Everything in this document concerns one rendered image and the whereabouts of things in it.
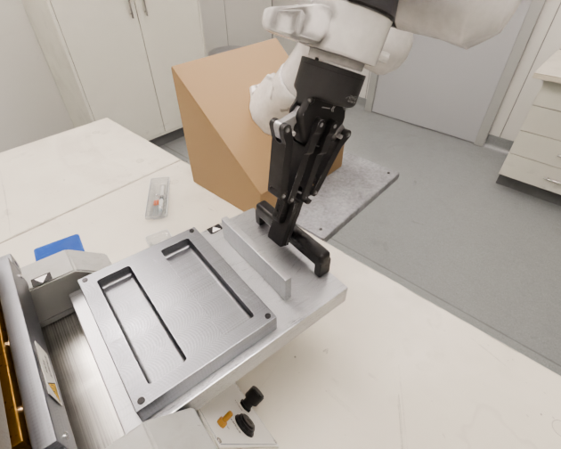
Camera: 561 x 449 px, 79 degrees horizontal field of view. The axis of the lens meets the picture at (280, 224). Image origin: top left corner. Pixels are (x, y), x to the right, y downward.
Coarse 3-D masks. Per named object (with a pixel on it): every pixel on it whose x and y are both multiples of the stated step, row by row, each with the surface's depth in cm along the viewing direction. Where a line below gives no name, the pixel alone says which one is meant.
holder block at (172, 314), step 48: (192, 240) 49; (96, 288) 42; (144, 288) 42; (192, 288) 44; (240, 288) 42; (144, 336) 39; (192, 336) 37; (240, 336) 37; (144, 384) 33; (192, 384) 35
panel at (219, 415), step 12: (216, 396) 46; (228, 396) 49; (240, 396) 54; (204, 408) 40; (216, 408) 43; (228, 408) 46; (240, 408) 50; (252, 408) 54; (204, 420) 37; (216, 420) 40; (228, 420) 42; (252, 420) 49; (216, 432) 37; (228, 432) 40; (240, 432) 43; (264, 432) 50; (216, 444) 36; (228, 444) 38; (240, 444) 40; (252, 444) 43; (264, 444) 46; (276, 444) 50
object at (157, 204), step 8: (168, 176) 101; (152, 184) 98; (160, 184) 98; (168, 184) 98; (152, 192) 95; (160, 192) 95; (152, 200) 93; (160, 200) 93; (152, 208) 90; (160, 208) 90
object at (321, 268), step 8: (264, 200) 53; (256, 208) 53; (264, 208) 52; (272, 208) 52; (256, 216) 54; (264, 216) 52; (296, 224) 49; (296, 232) 48; (304, 232) 48; (296, 240) 47; (304, 240) 47; (312, 240) 46; (296, 248) 48; (304, 248) 46; (312, 248) 45; (320, 248) 45; (312, 256) 46; (320, 256) 44; (328, 256) 45; (320, 264) 45; (328, 264) 46; (320, 272) 46
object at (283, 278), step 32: (224, 224) 50; (256, 224) 55; (224, 256) 50; (256, 256) 45; (288, 256) 50; (256, 288) 45; (288, 288) 42; (320, 288) 45; (288, 320) 42; (96, 352) 38; (256, 352) 39; (224, 384) 37; (128, 416) 33; (160, 416) 33
